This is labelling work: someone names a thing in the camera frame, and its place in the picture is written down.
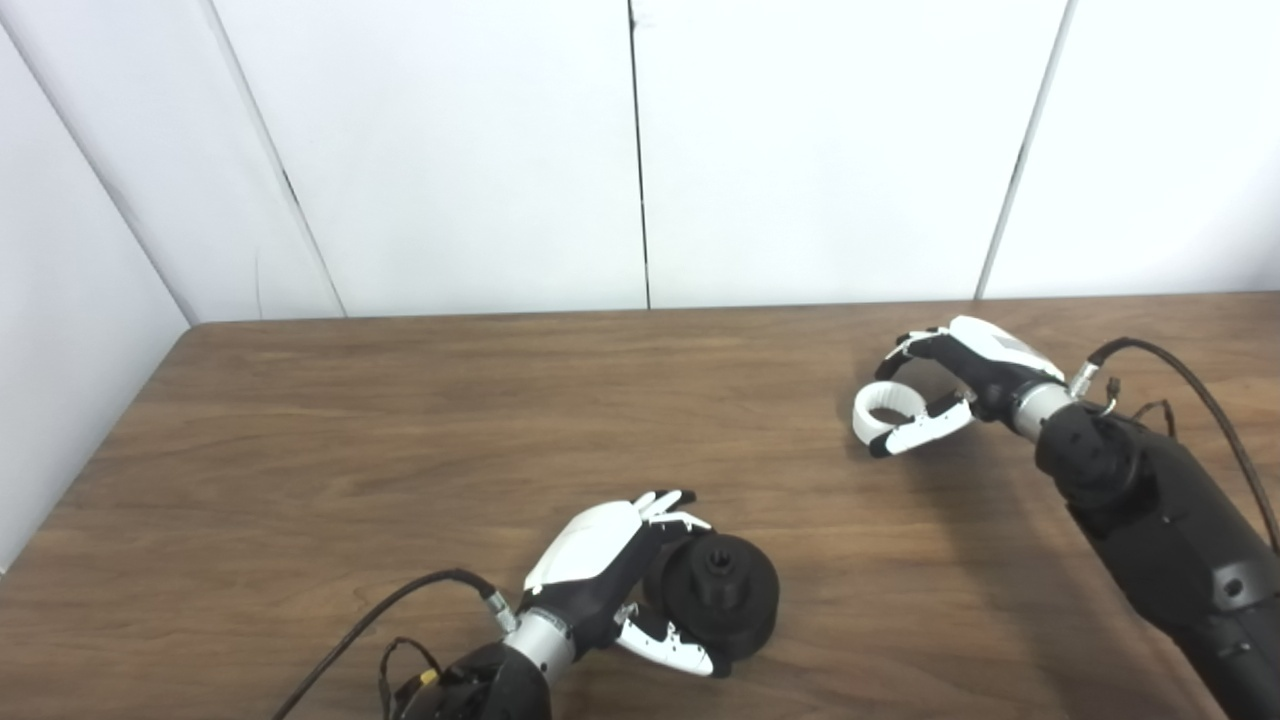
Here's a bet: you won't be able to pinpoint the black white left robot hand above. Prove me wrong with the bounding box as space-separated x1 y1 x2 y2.
522 488 731 679

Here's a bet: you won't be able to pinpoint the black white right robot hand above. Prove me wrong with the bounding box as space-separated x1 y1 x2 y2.
868 316 1069 459

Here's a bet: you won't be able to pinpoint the white toothed plastic ring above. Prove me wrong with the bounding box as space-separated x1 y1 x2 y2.
852 382 931 446

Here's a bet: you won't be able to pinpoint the round black plastic part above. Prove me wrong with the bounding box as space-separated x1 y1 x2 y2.
645 533 781 663

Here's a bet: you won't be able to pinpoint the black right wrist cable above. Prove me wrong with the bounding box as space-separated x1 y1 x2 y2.
1068 338 1280 556

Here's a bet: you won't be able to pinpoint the thin black wrist wires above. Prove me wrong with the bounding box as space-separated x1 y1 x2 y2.
1095 378 1179 441

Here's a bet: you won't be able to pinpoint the thin wires with yellow connector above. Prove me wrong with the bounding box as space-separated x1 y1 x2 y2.
378 638 443 720

